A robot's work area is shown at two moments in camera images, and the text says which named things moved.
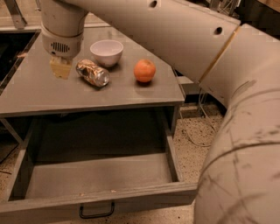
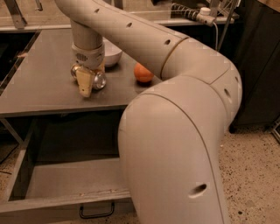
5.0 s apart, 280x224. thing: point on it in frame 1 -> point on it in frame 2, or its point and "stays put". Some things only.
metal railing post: x=16 y=14 stays put
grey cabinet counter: x=32 y=90 stays put
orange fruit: x=144 y=70 stays put
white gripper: x=61 y=45 -> x=88 y=57
